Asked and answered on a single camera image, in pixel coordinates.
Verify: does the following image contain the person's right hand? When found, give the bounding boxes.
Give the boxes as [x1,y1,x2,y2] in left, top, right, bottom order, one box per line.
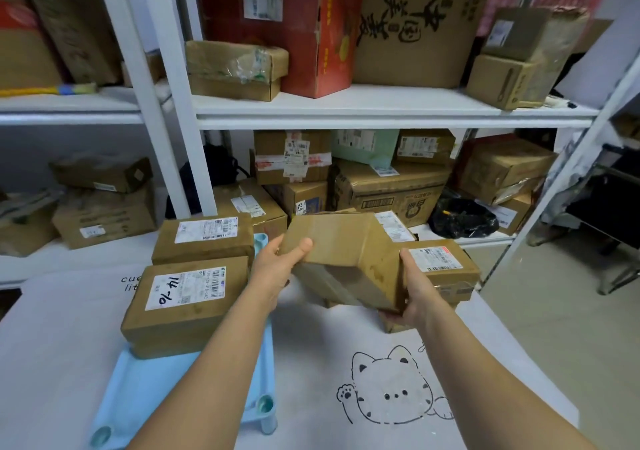
[378,248,452,334]

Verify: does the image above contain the person's left hand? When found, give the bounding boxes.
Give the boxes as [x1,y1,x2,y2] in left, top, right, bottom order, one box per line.
[248,234,314,316]

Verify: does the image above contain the plain brown cardboard box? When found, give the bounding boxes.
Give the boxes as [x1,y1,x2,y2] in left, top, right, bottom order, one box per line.
[277,212,407,314]

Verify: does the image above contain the person's left forearm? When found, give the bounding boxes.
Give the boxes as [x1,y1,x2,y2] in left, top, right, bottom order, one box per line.
[125,285,290,450]

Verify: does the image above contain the person's right forearm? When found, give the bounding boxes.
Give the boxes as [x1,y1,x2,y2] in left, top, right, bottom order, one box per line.
[414,309,597,450]

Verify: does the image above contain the brown box with red-edged label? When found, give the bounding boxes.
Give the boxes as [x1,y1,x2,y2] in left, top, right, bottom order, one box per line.
[400,239,482,311]

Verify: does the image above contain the brown box with long label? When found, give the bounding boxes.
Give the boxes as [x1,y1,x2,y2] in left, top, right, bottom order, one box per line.
[372,209,417,244]

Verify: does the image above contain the brown box with blue sticker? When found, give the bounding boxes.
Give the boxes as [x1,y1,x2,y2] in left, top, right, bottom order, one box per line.
[264,180,329,217]

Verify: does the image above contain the brown box with tilted label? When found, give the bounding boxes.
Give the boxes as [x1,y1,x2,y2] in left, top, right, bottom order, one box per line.
[212,179,289,242]

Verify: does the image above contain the black plastic bag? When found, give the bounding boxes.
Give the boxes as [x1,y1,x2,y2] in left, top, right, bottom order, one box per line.
[429,189,501,240]

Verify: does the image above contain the big brown carton printed panels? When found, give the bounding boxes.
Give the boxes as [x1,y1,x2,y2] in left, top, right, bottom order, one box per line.
[327,159,454,228]

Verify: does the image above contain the brown box with white label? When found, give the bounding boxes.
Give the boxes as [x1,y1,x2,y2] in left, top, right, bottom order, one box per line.
[151,213,256,268]

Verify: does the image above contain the brown box red-white tape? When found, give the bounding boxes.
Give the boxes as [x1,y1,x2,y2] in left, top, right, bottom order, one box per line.
[249,129,334,186]

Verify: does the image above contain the black fabric bag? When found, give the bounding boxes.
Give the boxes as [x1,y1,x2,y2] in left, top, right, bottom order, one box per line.
[166,143,251,220]

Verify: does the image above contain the brown box with corner label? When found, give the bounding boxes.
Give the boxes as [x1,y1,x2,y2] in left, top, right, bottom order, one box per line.
[477,191,537,237]

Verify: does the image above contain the brown box with handwritten label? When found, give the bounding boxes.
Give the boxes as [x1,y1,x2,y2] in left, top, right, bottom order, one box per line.
[120,256,251,360]

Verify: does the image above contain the small brown box wide label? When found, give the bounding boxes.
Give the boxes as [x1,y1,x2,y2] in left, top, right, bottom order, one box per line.
[394,128,457,166]

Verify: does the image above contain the pale green box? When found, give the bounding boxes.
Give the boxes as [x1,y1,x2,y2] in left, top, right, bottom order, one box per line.
[331,128,401,172]

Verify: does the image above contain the white cloth with cat drawing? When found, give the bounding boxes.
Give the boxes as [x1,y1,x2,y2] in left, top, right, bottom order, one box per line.
[0,264,581,450]

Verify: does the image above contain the brown box with torn tape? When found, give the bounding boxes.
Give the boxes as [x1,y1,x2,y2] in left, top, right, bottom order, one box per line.
[452,136,559,207]

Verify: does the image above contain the white metal shelf rack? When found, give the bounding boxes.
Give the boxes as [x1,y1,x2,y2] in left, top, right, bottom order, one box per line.
[0,0,640,295]

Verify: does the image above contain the brown box with printed text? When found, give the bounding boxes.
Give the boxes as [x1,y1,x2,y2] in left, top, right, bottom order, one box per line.
[51,186,158,251]

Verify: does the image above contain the flat brown box clear tape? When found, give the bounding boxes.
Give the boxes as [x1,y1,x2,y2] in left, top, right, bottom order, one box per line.
[184,40,290,103]

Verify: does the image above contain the light blue plastic stool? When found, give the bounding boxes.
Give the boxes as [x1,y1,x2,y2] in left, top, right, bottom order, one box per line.
[89,232,279,450]

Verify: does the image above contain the small brown box printed side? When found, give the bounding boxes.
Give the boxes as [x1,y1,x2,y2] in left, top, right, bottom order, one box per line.
[465,53,553,112]

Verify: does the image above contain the black metal cart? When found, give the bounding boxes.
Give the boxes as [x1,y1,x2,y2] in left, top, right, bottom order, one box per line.
[562,142,640,296]

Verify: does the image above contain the dark brown flat box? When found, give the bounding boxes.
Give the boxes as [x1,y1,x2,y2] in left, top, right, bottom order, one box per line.
[48,154,154,195]

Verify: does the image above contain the large red cardboard box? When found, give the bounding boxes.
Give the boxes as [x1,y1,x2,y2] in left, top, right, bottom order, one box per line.
[196,0,366,100]

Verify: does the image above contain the large brown carton black characters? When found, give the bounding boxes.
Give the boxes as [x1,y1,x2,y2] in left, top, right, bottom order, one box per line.
[352,0,501,90]

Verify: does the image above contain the worn brown box small label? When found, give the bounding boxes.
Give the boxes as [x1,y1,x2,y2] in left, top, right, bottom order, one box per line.
[481,6,591,64]

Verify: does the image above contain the crumpled brown box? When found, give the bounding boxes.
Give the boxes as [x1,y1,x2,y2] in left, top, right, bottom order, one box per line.
[0,191,62,258]

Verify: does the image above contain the yellow foam strip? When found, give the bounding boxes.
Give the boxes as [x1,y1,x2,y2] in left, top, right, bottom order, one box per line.
[0,82,99,99]

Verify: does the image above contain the tall brown carton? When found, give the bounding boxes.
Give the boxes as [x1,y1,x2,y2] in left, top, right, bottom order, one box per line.
[19,0,124,86]

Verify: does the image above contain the brown carton with red print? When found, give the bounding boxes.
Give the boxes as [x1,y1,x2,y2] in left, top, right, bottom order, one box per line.
[0,0,66,91]

